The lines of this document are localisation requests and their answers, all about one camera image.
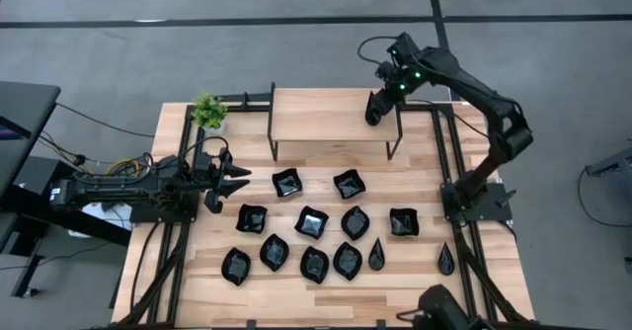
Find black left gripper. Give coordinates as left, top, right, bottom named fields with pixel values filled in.
left=190, top=149, right=253, bottom=199

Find black leaf mini plate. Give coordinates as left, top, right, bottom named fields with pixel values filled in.
left=340, top=205, right=371, bottom=242
left=332, top=241, right=363, bottom=282
left=259, top=233, right=290, bottom=273
left=220, top=247, right=252, bottom=287
left=299, top=245, right=331, bottom=286

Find black teardrop mini plate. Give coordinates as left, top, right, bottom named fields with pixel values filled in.
left=367, top=237, right=386, bottom=272
left=437, top=241, right=456, bottom=277

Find green plant white pot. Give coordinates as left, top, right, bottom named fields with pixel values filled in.
left=190, top=90, right=230, bottom=135

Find wooden shelf black legs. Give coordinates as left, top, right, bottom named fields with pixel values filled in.
left=266, top=81, right=404, bottom=163

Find white paper sheet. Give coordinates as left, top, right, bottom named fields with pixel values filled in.
left=67, top=202, right=134, bottom=240

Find black side table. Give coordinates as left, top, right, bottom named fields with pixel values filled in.
left=0, top=155, right=133, bottom=299

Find grey desk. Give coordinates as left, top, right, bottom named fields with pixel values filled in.
left=0, top=80, right=62, bottom=199

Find grey floor stand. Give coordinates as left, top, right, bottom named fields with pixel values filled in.
left=584, top=145, right=632, bottom=179

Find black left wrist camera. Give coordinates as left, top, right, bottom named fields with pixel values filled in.
left=203, top=189, right=224, bottom=215

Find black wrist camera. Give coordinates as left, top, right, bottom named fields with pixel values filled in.
left=364, top=90, right=396, bottom=126
left=203, top=189, right=224, bottom=215

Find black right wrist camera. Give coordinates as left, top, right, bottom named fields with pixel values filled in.
left=364, top=90, right=396, bottom=126

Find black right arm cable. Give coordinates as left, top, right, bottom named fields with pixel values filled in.
left=356, top=35, right=402, bottom=67

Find black metal table frame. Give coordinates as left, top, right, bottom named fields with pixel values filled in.
left=111, top=81, right=538, bottom=330

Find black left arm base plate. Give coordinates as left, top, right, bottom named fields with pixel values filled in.
left=129, top=185, right=201, bottom=224

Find yellow cable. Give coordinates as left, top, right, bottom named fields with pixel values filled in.
left=105, top=157, right=145, bottom=178

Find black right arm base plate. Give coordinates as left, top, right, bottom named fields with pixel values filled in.
left=439, top=181, right=514, bottom=223

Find black cable bundle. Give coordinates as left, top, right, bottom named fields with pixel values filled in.
left=38, top=130, right=108, bottom=172

